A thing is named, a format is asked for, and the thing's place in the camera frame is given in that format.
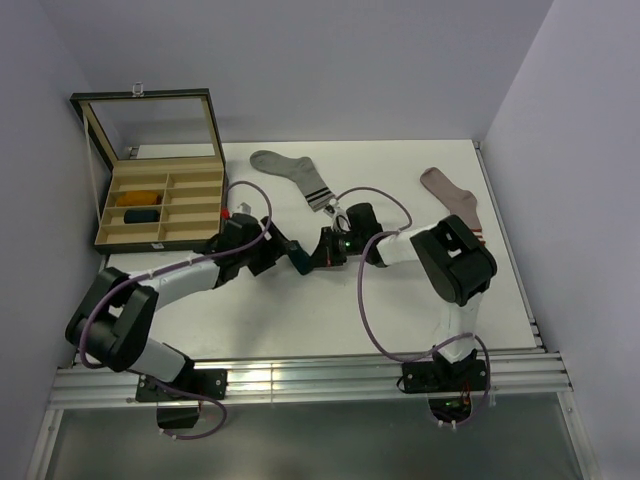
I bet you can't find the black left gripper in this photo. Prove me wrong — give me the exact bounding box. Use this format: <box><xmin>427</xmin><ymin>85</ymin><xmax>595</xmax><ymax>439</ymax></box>
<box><xmin>238</xmin><ymin>216</ymin><xmax>296</xmax><ymax>276</ymax></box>

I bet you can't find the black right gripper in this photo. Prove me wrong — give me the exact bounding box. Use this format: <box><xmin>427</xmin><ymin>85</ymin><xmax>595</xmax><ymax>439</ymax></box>
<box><xmin>306</xmin><ymin>227</ymin><xmax>365</xmax><ymax>270</ymax></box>

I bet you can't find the dark green reindeer sock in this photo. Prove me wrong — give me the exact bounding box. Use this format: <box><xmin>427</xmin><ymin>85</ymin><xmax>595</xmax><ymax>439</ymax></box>
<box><xmin>287</xmin><ymin>240</ymin><xmax>314</xmax><ymax>275</ymax></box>

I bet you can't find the mustard yellow sock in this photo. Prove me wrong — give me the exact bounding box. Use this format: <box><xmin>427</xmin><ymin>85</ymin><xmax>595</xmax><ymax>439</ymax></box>
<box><xmin>115</xmin><ymin>190</ymin><xmax>162</xmax><ymax>208</ymax></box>

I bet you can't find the navy santa sock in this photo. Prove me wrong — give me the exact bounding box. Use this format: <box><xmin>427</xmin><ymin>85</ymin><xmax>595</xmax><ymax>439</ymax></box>
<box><xmin>123</xmin><ymin>209</ymin><xmax>161</xmax><ymax>225</ymax></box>

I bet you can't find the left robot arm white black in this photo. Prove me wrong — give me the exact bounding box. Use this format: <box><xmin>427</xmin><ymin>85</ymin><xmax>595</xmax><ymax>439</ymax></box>
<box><xmin>65</xmin><ymin>213</ymin><xmax>309</xmax><ymax>399</ymax></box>

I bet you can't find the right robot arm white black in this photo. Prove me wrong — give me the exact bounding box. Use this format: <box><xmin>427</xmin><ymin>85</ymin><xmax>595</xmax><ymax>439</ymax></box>
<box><xmin>309</xmin><ymin>203</ymin><xmax>497</xmax><ymax>390</ymax></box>

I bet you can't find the grey striped sock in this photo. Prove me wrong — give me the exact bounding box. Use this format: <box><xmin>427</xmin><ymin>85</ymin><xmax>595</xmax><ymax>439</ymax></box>
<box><xmin>249</xmin><ymin>150</ymin><xmax>335</xmax><ymax>212</ymax></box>

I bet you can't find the black compartment box beige lining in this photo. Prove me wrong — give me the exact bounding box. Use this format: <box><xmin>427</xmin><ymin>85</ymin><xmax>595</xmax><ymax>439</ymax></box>
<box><xmin>70</xmin><ymin>83</ymin><xmax>228</xmax><ymax>255</ymax></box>

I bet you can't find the taupe sock red cuff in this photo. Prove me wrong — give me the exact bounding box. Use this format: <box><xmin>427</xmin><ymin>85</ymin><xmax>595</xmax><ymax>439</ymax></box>
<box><xmin>420</xmin><ymin>167</ymin><xmax>486</xmax><ymax>245</ymax></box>

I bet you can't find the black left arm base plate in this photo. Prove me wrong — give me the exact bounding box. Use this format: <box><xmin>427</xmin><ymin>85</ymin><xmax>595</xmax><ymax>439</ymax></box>
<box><xmin>135</xmin><ymin>369</ymin><xmax>227</xmax><ymax>403</ymax></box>

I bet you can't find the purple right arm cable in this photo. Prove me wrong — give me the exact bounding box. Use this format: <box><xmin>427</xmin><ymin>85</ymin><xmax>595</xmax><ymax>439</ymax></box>
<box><xmin>334</xmin><ymin>187</ymin><xmax>494</xmax><ymax>430</ymax></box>

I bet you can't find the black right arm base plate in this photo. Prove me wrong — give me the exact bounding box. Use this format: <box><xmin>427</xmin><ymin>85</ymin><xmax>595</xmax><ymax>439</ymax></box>
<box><xmin>401</xmin><ymin>359</ymin><xmax>489</xmax><ymax>394</ymax></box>

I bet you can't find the aluminium rail frame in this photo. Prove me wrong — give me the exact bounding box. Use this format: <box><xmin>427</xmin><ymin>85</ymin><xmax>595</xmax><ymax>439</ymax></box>
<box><xmin>27</xmin><ymin>140</ymin><xmax>601</xmax><ymax>479</ymax></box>

